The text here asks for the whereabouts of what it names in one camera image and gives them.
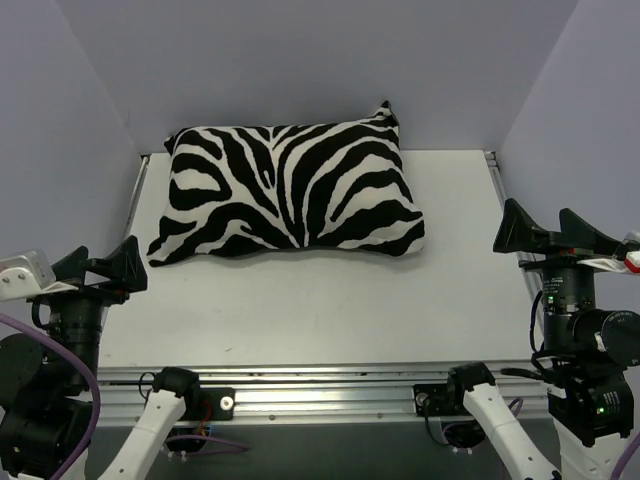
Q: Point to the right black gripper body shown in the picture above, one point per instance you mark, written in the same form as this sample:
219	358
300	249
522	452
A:
565	257

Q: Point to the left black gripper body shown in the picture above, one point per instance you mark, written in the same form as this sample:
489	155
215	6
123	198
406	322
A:
93	288

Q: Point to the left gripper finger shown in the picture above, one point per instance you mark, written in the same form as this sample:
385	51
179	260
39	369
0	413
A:
71	269
123	270

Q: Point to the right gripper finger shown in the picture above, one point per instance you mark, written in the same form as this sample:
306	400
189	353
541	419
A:
518	232
583	240

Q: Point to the zebra and grey pillowcase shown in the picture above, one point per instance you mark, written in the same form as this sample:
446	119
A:
236	191

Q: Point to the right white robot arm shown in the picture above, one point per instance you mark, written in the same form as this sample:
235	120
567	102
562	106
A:
581	361

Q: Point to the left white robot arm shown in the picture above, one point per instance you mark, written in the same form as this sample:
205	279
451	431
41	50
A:
49	390

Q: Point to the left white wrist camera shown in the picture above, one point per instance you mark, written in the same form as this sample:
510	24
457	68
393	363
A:
29	274

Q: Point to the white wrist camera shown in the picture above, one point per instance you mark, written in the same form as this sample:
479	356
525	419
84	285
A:
29	274
625	259

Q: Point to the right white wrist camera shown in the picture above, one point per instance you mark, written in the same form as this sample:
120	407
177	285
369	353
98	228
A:
625	259

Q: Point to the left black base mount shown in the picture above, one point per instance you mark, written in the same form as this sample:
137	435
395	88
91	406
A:
216	404

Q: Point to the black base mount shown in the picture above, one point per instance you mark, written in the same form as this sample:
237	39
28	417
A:
216	404
432	400

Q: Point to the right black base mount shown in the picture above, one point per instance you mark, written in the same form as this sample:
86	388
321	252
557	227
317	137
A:
432	400

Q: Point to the aluminium front rail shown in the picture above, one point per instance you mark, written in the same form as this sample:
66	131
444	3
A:
295	395

